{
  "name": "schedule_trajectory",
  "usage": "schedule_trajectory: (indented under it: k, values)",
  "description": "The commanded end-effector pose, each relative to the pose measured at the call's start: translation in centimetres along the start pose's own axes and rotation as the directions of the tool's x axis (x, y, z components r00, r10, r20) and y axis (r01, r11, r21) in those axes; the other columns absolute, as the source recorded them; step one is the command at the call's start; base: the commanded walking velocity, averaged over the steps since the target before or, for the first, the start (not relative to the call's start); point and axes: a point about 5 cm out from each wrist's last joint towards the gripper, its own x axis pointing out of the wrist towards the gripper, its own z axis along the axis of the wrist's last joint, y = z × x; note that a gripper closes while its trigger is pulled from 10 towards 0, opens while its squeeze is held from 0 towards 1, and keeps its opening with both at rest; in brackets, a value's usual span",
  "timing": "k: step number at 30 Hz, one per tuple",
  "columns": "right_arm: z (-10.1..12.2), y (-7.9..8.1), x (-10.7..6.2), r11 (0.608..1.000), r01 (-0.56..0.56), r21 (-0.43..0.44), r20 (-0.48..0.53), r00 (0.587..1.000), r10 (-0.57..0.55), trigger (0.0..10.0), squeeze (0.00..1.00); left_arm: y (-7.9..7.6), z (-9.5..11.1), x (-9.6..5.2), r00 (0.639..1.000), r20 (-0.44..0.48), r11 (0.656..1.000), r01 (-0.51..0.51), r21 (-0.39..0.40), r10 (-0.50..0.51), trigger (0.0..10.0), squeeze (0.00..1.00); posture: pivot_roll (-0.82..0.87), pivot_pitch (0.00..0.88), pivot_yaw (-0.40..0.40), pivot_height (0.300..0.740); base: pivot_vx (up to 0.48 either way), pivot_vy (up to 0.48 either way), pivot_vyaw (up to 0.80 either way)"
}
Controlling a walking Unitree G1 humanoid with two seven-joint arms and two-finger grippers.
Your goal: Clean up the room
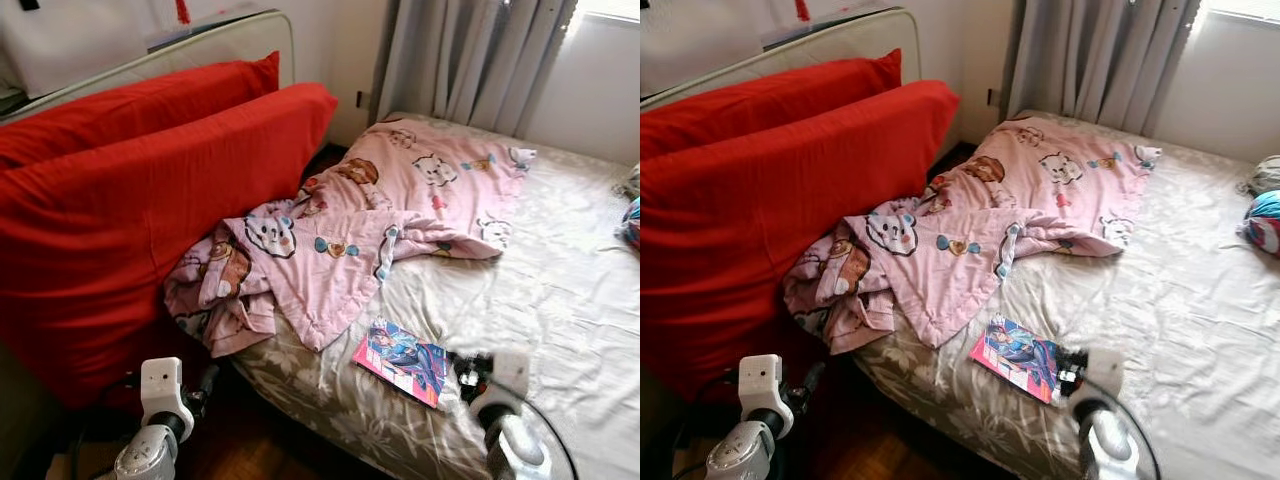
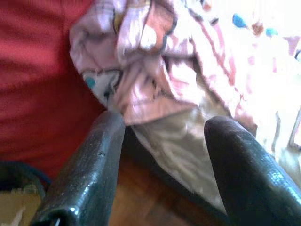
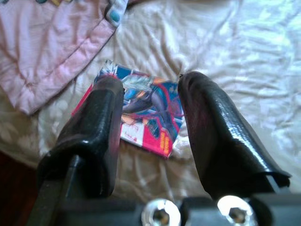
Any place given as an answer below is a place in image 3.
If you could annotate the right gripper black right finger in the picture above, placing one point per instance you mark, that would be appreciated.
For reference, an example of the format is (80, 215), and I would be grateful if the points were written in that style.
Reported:
(216, 136)

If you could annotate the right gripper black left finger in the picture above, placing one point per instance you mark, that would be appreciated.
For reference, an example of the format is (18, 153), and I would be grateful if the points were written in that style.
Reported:
(94, 131)

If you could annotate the colourful comic book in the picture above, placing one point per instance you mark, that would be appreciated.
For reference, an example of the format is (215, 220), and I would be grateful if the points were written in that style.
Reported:
(150, 103)

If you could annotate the pink cartoon print blanket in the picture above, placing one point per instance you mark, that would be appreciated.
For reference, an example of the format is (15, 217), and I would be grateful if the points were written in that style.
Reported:
(47, 47)

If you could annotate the beige floral bed sheet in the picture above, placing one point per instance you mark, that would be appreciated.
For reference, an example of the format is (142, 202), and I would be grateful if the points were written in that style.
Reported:
(235, 58)

